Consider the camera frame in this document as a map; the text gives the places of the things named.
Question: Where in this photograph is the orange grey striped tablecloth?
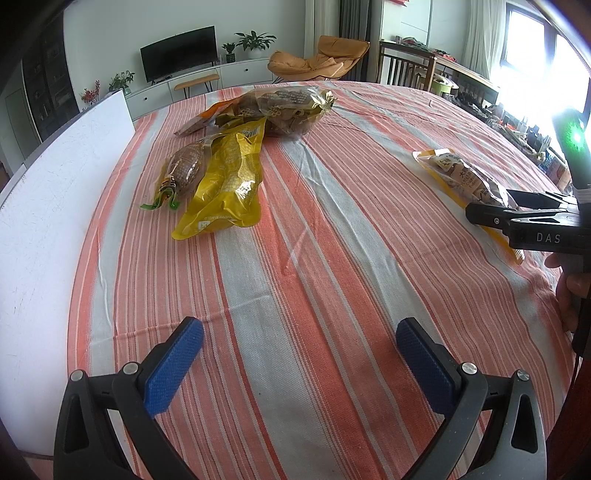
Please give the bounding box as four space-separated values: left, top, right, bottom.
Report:
55 79 585 480

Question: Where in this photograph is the clear yellow-edged snack packet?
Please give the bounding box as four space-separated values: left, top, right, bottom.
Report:
412 148 525 265

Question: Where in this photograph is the flowering green plant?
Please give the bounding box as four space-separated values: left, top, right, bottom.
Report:
108 71 136 95

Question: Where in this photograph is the person's red clothing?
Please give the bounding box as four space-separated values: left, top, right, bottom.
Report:
551 360 591 480

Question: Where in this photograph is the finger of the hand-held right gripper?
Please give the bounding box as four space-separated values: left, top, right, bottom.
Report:
505 189 578 210
465 203 580 228

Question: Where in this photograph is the orange lounge chair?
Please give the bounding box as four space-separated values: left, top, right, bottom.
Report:
268 35 371 84

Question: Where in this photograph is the pile of assorted household clutter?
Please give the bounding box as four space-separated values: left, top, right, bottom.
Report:
462 92 573 195

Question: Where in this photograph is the grey curtain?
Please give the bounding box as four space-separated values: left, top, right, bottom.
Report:
339 0 384 84

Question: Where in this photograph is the red flower vase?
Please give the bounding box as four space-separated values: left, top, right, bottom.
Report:
79 80 102 109

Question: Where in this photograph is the gold clear snack bag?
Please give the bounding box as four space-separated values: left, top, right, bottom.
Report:
215 85 338 138

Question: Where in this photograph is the white television cabinet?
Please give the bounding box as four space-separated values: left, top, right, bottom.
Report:
124 58 278 116

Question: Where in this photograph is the brown orange snack packet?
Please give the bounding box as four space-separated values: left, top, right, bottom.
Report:
174 99 241 137

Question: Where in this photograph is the window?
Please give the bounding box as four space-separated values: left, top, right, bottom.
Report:
503 2 591 116

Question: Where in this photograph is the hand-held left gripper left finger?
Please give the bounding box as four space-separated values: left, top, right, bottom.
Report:
54 316 205 480

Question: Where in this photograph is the brown packet with green trim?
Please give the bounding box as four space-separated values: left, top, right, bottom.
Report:
141 138 218 212

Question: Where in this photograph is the covered standing air conditioner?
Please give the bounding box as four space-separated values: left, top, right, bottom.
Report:
305 0 342 56

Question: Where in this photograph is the black television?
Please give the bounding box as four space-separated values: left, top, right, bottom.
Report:
140 25 219 84

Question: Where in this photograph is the yellow snack packet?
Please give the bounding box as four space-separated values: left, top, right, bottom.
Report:
172 116 269 241

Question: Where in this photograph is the wooden bench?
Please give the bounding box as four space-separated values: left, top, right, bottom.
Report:
174 74 220 99

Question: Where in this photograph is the large potted plant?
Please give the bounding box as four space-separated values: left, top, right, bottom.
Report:
235 31 276 60

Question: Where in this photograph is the white cardboard box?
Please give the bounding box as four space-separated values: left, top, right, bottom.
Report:
0 89 136 457

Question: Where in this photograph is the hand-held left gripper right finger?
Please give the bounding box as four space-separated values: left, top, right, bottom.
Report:
396 318 548 480

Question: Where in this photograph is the dark wooden rack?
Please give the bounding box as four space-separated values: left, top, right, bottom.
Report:
379 39 502 107

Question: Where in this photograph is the white curtain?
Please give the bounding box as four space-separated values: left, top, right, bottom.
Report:
462 0 509 81

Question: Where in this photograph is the dark wall cabinet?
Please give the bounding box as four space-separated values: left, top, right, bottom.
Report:
21 28 81 144

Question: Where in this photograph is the person's right hand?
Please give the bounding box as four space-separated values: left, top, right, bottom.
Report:
545 254 591 334

